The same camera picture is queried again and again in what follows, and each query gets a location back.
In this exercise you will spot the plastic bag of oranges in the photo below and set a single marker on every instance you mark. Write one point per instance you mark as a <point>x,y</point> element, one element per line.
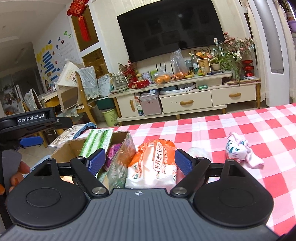
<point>176,70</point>

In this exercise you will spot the orange white tissue package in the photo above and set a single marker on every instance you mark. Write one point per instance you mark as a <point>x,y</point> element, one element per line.
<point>153,166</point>

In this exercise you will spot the person left hand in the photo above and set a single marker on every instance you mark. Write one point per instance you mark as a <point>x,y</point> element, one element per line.
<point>19,176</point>

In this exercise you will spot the black flat television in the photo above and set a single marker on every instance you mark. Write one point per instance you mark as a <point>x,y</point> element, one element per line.
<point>165,26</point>

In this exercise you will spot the potted flower plant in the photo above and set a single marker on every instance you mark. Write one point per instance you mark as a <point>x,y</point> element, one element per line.
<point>229,53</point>

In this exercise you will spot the green white striped cloth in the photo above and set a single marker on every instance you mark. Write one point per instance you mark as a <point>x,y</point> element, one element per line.
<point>97,139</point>

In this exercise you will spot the wooden chair with lace cover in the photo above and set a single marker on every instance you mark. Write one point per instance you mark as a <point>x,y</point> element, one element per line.
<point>70,95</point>

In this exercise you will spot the magenta knitted item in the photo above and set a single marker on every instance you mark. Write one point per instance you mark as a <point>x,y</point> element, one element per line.
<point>110,155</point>

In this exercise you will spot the white standing air conditioner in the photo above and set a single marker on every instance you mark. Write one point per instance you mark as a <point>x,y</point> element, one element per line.
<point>275,52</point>

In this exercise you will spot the pink white checkered tablecloth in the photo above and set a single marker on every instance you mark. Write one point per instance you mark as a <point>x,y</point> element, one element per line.
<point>270,133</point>

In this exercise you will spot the green waste bin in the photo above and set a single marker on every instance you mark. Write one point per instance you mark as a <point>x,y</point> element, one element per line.
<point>110,116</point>

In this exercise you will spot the white floral cloth pouch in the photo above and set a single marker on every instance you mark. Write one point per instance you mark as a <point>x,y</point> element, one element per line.
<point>239,149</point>

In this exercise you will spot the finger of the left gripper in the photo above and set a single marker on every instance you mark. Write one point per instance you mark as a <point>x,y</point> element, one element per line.
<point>31,141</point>

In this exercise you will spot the cream tv cabinet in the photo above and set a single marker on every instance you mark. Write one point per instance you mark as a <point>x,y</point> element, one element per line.
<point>190,95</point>

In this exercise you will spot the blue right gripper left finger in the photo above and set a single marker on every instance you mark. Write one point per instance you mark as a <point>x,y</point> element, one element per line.
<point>85,171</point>

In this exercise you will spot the red chinese knot ornament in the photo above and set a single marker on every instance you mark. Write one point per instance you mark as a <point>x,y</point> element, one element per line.
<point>77,9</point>

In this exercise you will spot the white fluffy plush ball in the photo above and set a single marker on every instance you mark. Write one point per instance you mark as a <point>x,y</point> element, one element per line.
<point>199,152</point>

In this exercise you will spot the wooden framed picture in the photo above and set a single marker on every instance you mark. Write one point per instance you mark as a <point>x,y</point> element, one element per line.
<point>204,65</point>

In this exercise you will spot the red gift box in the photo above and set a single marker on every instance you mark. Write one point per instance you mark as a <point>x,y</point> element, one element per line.
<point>139,84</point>

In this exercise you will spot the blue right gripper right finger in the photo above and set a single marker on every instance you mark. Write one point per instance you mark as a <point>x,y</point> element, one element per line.
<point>194,170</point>

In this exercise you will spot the red lantern ornament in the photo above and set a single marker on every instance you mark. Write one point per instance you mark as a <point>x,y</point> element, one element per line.
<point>248,68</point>

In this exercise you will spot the grey storage box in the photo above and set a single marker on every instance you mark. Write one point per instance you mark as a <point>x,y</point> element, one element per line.
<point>150,104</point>

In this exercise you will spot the cardboard box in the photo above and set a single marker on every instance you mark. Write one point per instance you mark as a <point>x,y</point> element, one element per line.
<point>115,176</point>

